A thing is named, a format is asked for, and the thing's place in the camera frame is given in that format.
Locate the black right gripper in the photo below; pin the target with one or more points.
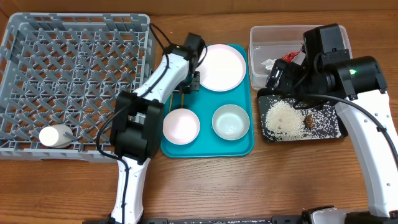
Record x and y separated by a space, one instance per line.
290 70

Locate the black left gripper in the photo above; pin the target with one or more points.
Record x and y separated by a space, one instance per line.
194 84

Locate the red snack wrapper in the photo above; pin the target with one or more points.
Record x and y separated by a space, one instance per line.
290 56

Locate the white tissue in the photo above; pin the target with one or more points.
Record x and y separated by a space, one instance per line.
268 64

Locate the small white pink plate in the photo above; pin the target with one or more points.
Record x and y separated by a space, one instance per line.
181 126

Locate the bowl of rice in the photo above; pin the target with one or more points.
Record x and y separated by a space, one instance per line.
230 122

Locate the white cup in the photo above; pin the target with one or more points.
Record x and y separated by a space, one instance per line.
54 136

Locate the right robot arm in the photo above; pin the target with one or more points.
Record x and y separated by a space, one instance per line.
331 95

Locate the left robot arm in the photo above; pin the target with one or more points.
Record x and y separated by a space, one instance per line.
136 126

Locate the grey dishwasher rack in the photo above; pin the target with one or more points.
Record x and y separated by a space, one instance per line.
64 68

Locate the large white plate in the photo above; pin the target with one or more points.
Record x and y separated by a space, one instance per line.
223 68

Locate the clear plastic bin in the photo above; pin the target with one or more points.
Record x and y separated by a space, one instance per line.
271 43

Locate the spilled rice pile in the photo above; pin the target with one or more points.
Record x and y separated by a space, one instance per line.
286 121

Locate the black tray bin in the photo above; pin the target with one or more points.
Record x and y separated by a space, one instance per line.
326 124

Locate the teal serving tray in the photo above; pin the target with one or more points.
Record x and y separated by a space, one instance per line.
208 144

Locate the brown food lump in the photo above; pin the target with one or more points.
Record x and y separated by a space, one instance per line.
309 121

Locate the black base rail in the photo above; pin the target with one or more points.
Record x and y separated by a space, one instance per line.
287 219

